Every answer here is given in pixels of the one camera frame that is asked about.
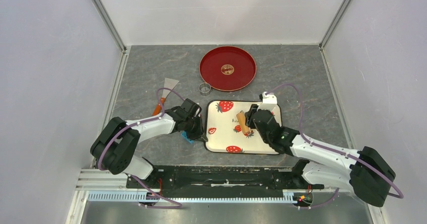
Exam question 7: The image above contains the wooden rolling pin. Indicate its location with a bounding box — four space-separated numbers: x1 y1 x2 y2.
236 111 252 137

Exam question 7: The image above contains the white strawberry print tray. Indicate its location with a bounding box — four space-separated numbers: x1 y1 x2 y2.
205 100 278 155

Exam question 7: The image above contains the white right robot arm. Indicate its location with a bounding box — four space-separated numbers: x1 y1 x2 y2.
244 104 396 207

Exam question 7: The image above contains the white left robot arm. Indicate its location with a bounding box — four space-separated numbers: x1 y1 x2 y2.
90 99 208 188

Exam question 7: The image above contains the blue toy brick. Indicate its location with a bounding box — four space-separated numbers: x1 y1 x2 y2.
181 131 194 144

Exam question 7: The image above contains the round red lacquer tray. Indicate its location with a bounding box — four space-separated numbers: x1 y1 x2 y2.
199 46 257 92

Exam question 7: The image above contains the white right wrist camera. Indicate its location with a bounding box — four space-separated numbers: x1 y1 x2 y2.
257 92 277 112

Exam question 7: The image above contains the wooden handled metal scraper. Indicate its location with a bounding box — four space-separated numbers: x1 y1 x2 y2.
153 78 179 116

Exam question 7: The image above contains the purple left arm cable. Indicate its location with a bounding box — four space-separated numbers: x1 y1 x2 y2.
97 88 183 210

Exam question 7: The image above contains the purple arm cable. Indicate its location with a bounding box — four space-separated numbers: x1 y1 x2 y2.
97 88 183 210
265 83 404 210

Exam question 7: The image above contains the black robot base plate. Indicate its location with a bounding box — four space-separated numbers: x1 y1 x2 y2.
143 166 325 198

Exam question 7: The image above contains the slotted grey cable duct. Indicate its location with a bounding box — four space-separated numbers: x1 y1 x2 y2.
88 191 297 204

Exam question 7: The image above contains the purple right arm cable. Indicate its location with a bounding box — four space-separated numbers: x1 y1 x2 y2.
265 83 404 210

